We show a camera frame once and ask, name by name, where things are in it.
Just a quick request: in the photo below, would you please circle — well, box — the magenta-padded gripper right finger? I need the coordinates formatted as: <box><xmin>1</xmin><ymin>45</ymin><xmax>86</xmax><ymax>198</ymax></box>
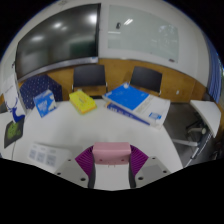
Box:
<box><xmin>127</xmin><ymin>144</ymin><xmax>172</xmax><ymax>189</ymax></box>

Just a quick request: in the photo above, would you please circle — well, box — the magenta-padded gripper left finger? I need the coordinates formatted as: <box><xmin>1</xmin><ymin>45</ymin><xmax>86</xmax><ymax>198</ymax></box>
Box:
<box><xmin>54</xmin><ymin>145</ymin><xmax>98</xmax><ymax>190</ymax></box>

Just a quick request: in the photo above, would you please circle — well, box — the pink charger block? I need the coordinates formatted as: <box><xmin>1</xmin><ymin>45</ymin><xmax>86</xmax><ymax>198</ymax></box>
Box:
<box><xmin>92</xmin><ymin>141</ymin><xmax>132</xmax><ymax>167</ymax></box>

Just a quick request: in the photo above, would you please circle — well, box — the yellow box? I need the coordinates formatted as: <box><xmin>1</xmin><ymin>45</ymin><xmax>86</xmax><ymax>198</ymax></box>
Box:
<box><xmin>68</xmin><ymin>89</ymin><xmax>98</xmax><ymax>115</ymax></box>

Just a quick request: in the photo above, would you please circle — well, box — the blue cover book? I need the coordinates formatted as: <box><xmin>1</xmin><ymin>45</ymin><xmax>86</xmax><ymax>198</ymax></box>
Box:
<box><xmin>102</xmin><ymin>82</ymin><xmax>172</xmax><ymax>129</ymax></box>

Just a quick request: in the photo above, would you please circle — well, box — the blue tissue box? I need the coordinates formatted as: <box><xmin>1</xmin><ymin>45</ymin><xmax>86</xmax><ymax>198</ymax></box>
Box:
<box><xmin>32</xmin><ymin>89</ymin><xmax>58</xmax><ymax>118</ymax></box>

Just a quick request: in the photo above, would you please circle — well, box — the black mouse pad green print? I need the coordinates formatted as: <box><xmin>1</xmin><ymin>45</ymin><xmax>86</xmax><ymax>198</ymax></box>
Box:
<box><xmin>3</xmin><ymin>116</ymin><xmax>26</xmax><ymax>149</ymax></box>

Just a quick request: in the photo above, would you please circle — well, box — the black chair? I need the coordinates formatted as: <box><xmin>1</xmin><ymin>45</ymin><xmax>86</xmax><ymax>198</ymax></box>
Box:
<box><xmin>129</xmin><ymin>65</ymin><xmax>164</xmax><ymax>97</ymax></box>
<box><xmin>72</xmin><ymin>63</ymin><xmax>108</xmax><ymax>98</ymax></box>

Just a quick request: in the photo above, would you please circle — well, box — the white side table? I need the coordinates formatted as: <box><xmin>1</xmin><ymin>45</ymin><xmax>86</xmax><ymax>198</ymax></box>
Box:
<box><xmin>173</xmin><ymin>99</ymin><xmax>223</xmax><ymax>164</ymax></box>

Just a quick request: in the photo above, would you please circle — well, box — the blue patterned chair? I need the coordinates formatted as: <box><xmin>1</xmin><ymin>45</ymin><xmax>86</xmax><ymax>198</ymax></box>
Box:
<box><xmin>19</xmin><ymin>73</ymin><xmax>64</xmax><ymax>111</ymax></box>

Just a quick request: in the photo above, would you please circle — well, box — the white paper bag blue deer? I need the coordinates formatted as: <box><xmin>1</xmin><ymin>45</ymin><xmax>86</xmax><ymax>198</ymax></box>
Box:
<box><xmin>1</xmin><ymin>62</ymin><xmax>27</xmax><ymax>124</ymax></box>

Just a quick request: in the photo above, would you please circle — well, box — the blue curtain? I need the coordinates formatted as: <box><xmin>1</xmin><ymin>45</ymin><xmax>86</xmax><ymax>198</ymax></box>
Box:
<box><xmin>204</xmin><ymin>36</ymin><xmax>224</xmax><ymax>104</ymax></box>

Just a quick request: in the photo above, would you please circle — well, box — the large black display screen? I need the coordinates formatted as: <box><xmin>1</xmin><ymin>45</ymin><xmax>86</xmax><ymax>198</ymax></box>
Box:
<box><xmin>14</xmin><ymin>3</ymin><xmax>102</xmax><ymax>81</ymax></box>

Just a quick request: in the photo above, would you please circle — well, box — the wide glass whiteboard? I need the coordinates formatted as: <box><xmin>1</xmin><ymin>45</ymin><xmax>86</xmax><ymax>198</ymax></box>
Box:
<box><xmin>107</xmin><ymin>3</ymin><xmax>181</xmax><ymax>64</ymax></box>

